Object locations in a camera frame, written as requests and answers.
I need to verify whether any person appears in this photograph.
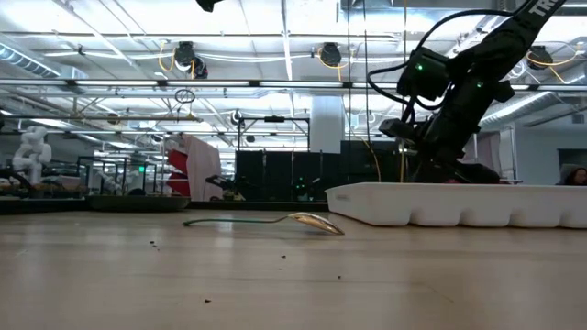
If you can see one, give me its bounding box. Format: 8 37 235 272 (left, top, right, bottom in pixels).
561 165 587 187

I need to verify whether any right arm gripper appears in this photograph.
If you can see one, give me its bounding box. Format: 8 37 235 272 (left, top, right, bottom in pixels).
378 85 502 184

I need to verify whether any red cabinet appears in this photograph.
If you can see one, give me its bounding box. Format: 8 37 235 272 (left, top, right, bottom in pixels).
164 148 190 197

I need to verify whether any pink cloth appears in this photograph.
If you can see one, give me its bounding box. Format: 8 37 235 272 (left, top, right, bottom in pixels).
181 134 225 203

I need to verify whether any white plastic cutlery organizer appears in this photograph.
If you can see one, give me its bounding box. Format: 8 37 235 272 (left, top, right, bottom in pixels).
325 181 587 230

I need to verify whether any curved yellow cable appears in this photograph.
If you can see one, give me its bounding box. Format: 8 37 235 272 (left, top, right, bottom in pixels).
360 138 382 183

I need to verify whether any white column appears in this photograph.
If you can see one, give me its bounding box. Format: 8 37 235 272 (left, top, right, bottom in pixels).
310 95 346 155

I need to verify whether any black partition screen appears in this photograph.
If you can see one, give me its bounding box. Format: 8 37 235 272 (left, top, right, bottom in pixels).
234 139 407 203

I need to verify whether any black cage frame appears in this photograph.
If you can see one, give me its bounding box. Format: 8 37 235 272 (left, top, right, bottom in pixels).
75 155 160 197

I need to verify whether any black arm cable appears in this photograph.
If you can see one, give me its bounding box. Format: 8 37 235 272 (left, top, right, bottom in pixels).
365 7 528 114

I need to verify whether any silver air duct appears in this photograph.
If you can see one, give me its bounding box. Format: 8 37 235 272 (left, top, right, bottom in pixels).
479 63 587 129
0 41 63 80

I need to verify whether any green-handled gold spoon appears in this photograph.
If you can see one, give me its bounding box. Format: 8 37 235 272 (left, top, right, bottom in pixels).
182 211 346 237

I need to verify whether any dark wall screen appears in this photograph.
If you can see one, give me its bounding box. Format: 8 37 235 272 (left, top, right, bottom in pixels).
558 148 587 187

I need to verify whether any black metal frame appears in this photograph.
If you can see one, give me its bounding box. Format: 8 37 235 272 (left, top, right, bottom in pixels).
236 115 312 152

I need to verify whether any hanging black cable loop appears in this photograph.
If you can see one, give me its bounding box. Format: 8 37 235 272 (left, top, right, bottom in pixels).
173 88 197 105

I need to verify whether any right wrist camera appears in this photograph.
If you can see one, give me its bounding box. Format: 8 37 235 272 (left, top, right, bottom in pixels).
395 45 451 103

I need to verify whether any long ceiling light strip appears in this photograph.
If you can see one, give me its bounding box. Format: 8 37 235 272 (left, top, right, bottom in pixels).
0 78 587 92

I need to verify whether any black aluminium table frame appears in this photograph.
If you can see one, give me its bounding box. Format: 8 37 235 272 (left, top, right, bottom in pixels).
0 196 329 215

